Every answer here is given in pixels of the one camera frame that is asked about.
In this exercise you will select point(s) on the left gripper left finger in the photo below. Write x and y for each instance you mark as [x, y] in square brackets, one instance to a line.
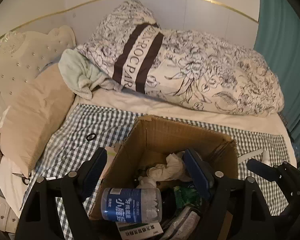
[39, 218]

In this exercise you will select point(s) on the beige pillow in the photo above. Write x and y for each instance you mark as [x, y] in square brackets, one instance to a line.
[36, 113]

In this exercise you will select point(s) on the mint green towel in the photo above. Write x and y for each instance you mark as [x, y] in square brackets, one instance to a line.
[82, 76]

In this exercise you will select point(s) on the cardboard box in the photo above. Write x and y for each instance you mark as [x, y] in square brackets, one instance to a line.
[150, 141]

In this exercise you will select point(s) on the floral duvet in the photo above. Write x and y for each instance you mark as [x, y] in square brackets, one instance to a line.
[196, 70]

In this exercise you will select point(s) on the green snack wrapper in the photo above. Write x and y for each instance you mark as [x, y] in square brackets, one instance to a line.
[187, 196]

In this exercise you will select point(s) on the white paper roll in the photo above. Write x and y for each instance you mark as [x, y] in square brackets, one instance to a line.
[266, 158]

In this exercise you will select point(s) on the green white medicine box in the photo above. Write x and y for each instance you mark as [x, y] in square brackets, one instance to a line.
[139, 230]

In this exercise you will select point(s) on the clear jar blue label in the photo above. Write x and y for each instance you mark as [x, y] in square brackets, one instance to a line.
[132, 205]

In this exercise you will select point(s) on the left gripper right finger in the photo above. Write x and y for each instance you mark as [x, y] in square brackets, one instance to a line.
[236, 209]

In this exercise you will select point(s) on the teal curtain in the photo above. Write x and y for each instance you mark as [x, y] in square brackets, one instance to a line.
[278, 40]

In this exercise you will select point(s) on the black scissors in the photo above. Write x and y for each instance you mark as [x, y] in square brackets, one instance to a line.
[24, 179]

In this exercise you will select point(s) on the tufted cream headboard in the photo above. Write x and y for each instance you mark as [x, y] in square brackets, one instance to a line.
[24, 55]

